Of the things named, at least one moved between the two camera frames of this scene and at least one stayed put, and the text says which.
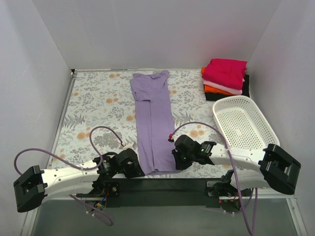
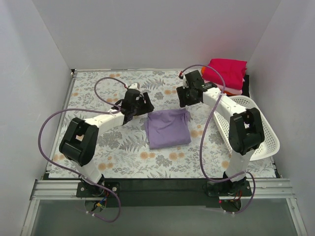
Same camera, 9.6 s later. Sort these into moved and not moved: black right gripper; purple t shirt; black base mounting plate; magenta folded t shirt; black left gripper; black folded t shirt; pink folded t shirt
Moved: purple t shirt; black right gripper; black left gripper
Not moved: pink folded t shirt; magenta folded t shirt; black base mounting plate; black folded t shirt
